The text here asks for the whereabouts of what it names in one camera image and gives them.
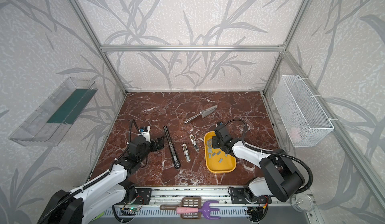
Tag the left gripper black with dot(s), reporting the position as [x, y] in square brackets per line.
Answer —
[155, 145]

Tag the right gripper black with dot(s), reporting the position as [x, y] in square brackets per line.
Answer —
[219, 140]

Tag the yellow plastic tray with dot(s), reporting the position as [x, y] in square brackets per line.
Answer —
[217, 161]

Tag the small beige stapler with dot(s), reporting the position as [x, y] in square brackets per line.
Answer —
[186, 153]
[194, 143]

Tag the black stapler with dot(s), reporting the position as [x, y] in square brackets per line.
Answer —
[174, 156]

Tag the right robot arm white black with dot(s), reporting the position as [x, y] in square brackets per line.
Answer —
[283, 175]

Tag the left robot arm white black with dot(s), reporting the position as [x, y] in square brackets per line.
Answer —
[81, 205]

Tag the silver metal trowel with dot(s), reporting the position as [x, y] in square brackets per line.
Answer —
[203, 114]

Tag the brown toy spatula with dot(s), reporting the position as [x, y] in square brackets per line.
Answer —
[188, 208]

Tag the pink object in basket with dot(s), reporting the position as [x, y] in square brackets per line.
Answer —
[295, 134]

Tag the green sponge in bin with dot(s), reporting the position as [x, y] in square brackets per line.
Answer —
[70, 110]

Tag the round metal tin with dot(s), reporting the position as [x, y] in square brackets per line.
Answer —
[302, 203]

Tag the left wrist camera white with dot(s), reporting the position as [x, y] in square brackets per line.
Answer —
[145, 132]

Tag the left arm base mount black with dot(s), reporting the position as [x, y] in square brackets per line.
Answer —
[141, 196]

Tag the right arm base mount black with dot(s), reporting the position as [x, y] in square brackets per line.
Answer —
[240, 196]

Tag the purple toy rake pink handle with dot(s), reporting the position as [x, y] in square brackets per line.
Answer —
[206, 210]

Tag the white wire mesh basket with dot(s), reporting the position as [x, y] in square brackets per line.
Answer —
[299, 107]

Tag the clear plastic wall bin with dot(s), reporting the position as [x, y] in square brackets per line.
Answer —
[35, 131]

